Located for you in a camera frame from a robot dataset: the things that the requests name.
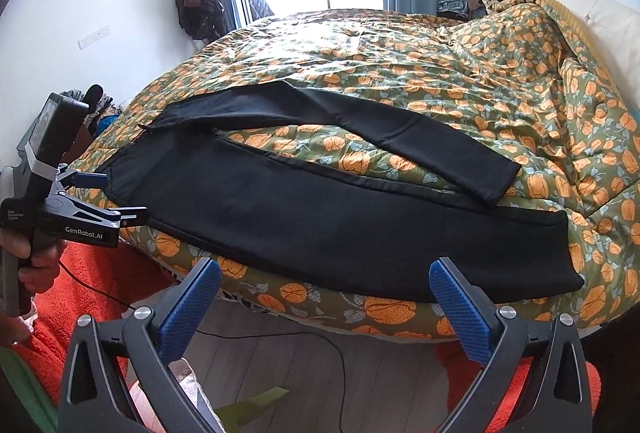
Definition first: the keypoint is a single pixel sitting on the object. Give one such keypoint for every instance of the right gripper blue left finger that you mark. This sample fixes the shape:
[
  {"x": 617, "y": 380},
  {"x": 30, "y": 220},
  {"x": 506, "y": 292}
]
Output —
[{"x": 94, "y": 396}]

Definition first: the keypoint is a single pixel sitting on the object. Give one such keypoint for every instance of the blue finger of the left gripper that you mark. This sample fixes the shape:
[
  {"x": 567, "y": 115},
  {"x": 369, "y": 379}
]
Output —
[
  {"x": 70, "y": 178},
  {"x": 133, "y": 216}
]

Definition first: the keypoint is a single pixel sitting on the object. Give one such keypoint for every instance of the clutter beside bed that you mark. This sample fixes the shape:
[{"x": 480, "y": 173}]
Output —
[{"x": 104, "y": 111}]

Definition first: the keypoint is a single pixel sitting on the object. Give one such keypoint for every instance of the black pants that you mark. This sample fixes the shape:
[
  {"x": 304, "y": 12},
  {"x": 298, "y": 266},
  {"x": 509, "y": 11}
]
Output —
[{"x": 330, "y": 226}]

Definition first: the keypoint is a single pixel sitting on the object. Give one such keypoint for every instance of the orange fluffy trousers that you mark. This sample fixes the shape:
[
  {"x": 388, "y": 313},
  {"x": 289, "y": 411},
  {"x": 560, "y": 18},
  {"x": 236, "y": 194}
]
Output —
[{"x": 95, "y": 281}]

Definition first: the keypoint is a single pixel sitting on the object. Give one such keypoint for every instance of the white wall socket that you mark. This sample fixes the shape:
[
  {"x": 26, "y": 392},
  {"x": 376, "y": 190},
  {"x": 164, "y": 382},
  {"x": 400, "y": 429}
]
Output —
[{"x": 94, "y": 37}]

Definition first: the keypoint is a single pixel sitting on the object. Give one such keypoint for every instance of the person's left hand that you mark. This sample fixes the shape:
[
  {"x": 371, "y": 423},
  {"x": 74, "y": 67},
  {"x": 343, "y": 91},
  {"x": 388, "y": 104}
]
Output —
[{"x": 40, "y": 276}]

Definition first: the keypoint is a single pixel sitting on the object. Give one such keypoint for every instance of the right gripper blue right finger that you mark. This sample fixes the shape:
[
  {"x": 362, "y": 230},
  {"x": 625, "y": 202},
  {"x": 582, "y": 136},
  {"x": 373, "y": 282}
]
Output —
[{"x": 556, "y": 392}]

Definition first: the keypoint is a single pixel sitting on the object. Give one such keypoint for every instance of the green orange floral comforter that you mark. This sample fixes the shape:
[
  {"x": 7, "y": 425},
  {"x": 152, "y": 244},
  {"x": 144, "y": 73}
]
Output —
[{"x": 525, "y": 81}]

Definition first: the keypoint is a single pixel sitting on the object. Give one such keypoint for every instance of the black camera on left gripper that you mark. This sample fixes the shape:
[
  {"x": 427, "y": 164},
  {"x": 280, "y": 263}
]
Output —
[{"x": 54, "y": 132}]

